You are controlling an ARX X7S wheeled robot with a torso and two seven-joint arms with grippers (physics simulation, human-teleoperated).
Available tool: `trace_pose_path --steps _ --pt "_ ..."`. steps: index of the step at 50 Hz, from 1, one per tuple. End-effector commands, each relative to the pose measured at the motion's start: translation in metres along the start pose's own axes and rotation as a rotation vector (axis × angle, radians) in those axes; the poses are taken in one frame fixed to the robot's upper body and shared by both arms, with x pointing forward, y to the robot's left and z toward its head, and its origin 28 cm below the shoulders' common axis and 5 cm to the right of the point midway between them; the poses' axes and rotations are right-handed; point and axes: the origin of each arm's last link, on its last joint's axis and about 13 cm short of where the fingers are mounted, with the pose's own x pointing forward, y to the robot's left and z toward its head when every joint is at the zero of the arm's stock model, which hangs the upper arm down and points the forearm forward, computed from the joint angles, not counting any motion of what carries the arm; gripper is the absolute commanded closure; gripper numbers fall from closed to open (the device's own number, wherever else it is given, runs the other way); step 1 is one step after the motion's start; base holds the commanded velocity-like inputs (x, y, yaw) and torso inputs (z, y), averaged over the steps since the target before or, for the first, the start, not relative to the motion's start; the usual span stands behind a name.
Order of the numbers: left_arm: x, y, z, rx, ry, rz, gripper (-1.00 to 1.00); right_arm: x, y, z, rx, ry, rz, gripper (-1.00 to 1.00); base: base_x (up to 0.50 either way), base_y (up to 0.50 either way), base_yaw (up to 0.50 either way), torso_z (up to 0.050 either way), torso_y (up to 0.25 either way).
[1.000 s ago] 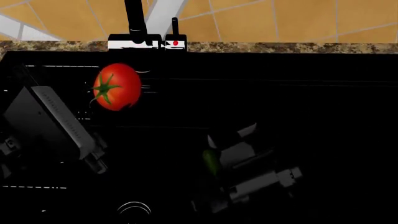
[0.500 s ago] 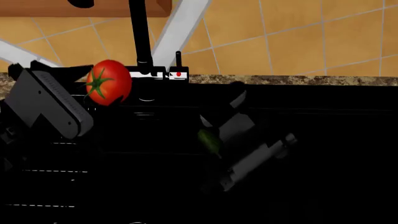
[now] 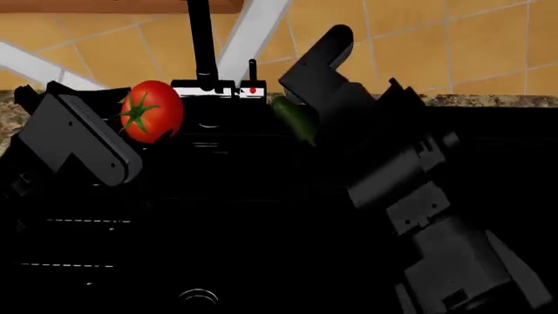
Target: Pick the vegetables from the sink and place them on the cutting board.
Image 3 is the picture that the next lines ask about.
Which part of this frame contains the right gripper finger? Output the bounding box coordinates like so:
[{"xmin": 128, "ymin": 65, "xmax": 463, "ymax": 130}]
[
  {"xmin": 278, "ymin": 24, "xmax": 355, "ymax": 111},
  {"xmin": 386, "ymin": 77, "xmax": 427, "ymax": 107}
]

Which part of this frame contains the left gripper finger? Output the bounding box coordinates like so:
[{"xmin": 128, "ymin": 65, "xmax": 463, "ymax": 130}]
[
  {"xmin": 13, "ymin": 84, "xmax": 46, "ymax": 114},
  {"xmin": 17, "ymin": 93, "xmax": 144, "ymax": 188}
]

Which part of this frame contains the black kitchen sink basin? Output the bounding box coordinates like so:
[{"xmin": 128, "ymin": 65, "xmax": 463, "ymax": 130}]
[{"xmin": 0, "ymin": 86, "xmax": 558, "ymax": 314}]

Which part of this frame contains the round sink drain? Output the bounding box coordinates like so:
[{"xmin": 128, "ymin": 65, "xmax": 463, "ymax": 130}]
[{"xmin": 177, "ymin": 288, "xmax": 220, "ymax": 306}]

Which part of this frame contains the dark green cucumber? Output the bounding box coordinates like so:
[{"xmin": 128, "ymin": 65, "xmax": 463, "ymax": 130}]
[{"xmin": 271, "ymin": 95, "xmax": 317, "ymax": 147}]

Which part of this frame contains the red tomato with green stem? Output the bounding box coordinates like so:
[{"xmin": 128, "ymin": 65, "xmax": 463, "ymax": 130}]
[{"xmin": 118, "ymin": 79, "xmax": 185, "ymax": 144}]

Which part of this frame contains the black kitchen faucet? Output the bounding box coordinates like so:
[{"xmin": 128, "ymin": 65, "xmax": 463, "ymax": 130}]
[{"xmin": 170, "ymin": 0, "xmax": 241, "ymax": 99}]

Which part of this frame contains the black faucet handle lever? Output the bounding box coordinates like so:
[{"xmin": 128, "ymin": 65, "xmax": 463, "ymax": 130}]
[{"xmin": 240, "ymin": 58, "xmax": 268, "ymax": 99}]

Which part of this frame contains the brown wooden wall cabinet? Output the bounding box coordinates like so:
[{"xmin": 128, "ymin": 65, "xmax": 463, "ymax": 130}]
[{"xmin": 0, "ymin": 0, "xmax": 243, "ymax": 15}]

